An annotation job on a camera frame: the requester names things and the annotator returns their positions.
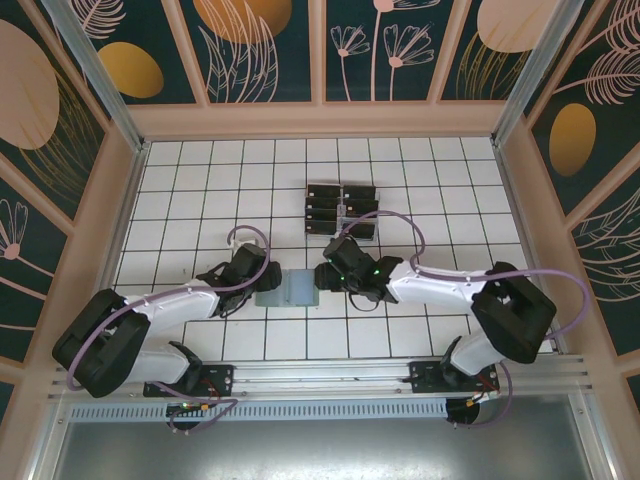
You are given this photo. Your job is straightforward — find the clear acrylic card stand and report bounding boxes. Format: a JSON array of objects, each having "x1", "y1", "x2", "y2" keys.
[{"x1": 302, "y1": 182, "x2": 382, "y2": 247}]

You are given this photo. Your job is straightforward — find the aluminium frame bar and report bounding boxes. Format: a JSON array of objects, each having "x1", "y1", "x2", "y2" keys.
[
  {"x1": 574, "y1": 394, "x2": 619, "y2": 480},
  {"x1": 24, "y1": 399, "x2": 71, "y2": 480}
]

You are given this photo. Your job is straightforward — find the framed art with leaf lines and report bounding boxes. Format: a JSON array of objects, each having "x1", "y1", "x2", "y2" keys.
[{"x1": 178, "y1": 0, "x2": 316, "y2": 105}]

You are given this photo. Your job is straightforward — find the framed art with fern leaves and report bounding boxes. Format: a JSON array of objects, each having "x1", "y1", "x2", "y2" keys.
[{"x1": 567, "y1": 147, "x2": 640, "y2": 359}]

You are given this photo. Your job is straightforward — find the framed art, fern and oval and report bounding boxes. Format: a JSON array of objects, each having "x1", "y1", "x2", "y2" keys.
[{"x1": 522, "y1": 0, "x2": 640, "y2": 219}]

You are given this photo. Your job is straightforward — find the purple cable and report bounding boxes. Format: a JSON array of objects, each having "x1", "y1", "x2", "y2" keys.
[
  {"x1": 447, "y1": 362, "x2": 512, "y2": 431},
  {"x1": 149, "y1": 380, "x2": 237, "y2": 435},
  {"x1": 335, "y1": 210, "x2": 595, "y2": 347},
  {"x1": 66, "y1": 224, "x2": 274, "y2": 392}
]

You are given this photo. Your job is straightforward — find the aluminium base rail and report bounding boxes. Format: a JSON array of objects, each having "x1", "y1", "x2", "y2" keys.
[{"x1": 47, "y1": 352, "x2": 594, "y2": 401}]

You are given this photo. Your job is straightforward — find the framed art with flowers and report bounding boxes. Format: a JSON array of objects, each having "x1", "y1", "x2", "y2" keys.
[{"x1": 319, "y1": 0, "x2": 454, "y2": 105}]

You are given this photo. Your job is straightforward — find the grey metal sheet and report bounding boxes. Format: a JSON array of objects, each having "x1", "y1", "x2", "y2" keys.
[{"x1": 47, "y1": 418, "x2": 604, "y2": 480}]

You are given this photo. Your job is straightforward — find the framed art with single flower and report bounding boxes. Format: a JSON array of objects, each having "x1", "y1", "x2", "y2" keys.
[{"x1": 0, "y1": 152, "x2": 74, "y2": 364}]

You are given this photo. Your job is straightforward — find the grey slotted cable duct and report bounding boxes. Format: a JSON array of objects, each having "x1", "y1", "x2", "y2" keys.
[{"x1": 67, "y1": 398, "x2": 450, "y2": 422}]

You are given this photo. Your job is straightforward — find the framed art, large pale circle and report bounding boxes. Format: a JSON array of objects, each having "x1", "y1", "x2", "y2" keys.
[{"x1": 0, "y1": 0, "x2": 112, "y2": 227}]

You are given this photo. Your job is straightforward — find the aluminium corner post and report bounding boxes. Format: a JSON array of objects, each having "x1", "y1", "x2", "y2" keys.
[
  {"x1": 491, "y1": 0, "x2": 571, "y2": 149},
  {"x1": 40, "y1": 0, "x2": 152, "y2": 154}
]

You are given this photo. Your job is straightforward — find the framed art with golden oval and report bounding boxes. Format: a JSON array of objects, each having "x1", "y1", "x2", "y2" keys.
[{"x1": 74, "y1": 0, "x2": 210, "y2": 108}]

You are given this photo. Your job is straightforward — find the framed art, pale circle, grass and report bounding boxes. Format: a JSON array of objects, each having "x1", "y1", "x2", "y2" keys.
[{"x1": 437, "y1": 0, "x2": 544, "y2": 104}]

